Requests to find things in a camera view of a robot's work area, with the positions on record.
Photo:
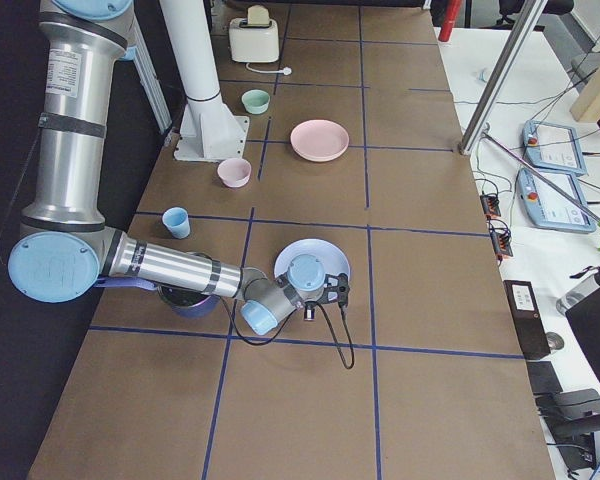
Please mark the pink bowl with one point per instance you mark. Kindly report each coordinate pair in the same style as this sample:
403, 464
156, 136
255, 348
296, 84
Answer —
234, 172

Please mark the orange black connector block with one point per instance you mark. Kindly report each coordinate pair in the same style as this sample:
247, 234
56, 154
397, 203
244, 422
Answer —
491, 205

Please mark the teach pendant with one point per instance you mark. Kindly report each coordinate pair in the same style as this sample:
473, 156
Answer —
546, 208
552, 146

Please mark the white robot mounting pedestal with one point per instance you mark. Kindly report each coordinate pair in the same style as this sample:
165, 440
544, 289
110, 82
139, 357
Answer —
209, 132

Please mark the red cylinder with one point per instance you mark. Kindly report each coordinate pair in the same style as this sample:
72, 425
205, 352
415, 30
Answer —
451, 14

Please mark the green bowl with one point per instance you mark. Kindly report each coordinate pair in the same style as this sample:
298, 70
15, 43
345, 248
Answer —
255, 101

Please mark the aluminium frame post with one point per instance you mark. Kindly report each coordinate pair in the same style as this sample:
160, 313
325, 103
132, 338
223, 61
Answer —
529, 15

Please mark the cream toaster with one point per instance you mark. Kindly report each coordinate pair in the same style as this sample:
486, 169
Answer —
253, 44

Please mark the black box with white label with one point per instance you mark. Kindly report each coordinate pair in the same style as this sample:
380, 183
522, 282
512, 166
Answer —
526, 318

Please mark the green-tipped grabber stick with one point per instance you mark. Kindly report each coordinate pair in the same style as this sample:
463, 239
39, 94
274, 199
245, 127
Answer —
573, 200

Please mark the bread slice in toaster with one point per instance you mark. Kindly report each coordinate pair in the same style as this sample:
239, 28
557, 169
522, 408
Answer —
258, 17

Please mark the dark blue saucepan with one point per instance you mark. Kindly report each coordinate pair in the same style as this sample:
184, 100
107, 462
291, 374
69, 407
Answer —
184, 302

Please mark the light blue plate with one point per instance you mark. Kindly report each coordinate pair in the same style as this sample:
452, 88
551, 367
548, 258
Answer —
331, 256

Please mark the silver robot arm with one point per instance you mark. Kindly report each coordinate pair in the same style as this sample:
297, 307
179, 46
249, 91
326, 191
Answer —
65, 244

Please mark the pink plate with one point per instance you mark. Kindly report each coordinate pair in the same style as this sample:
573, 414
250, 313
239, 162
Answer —
319, 140

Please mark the upper teach pendant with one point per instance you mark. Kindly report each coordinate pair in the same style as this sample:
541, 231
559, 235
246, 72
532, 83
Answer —
552, 146

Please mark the lower teach pendant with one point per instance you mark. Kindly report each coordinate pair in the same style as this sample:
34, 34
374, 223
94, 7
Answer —
546, 208

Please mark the light blue cup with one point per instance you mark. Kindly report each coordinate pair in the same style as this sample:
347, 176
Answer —
176, 221

